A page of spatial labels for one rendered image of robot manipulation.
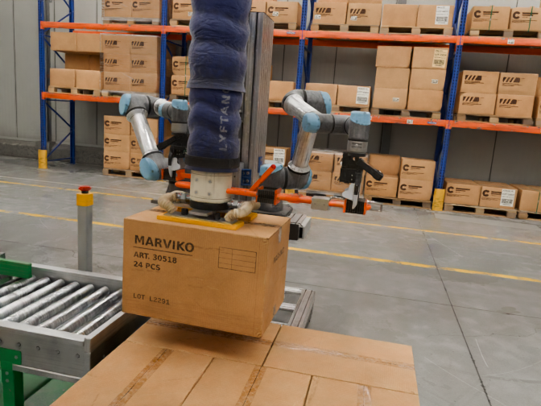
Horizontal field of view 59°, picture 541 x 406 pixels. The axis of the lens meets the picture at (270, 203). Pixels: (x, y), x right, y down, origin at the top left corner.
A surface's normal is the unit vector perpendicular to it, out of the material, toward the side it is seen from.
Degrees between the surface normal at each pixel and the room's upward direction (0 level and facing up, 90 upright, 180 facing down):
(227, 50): 74
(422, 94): 88
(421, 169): 89
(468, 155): 90
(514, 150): 90
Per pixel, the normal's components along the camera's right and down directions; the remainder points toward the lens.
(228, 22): 0.46, -0.13
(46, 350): -0.22, 0.17
